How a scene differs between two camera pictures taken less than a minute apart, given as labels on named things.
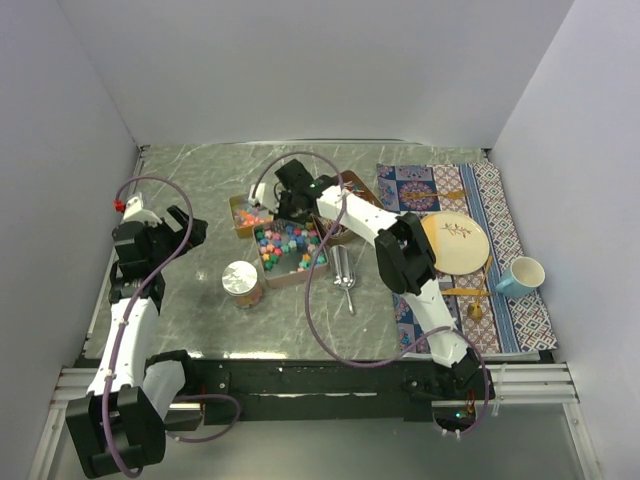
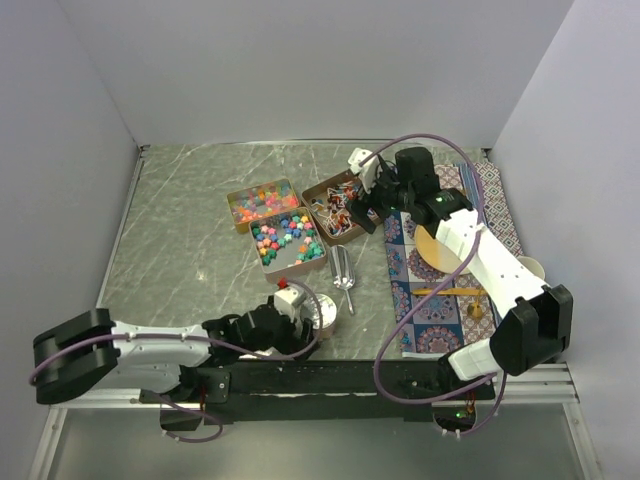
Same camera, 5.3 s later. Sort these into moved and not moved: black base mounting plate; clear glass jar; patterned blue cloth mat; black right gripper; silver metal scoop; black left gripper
Moved: black left gripper; black right gripper; clear glass jar
Not moved: black base mounting plate; patterned blue cloth mat; silver metal scoop
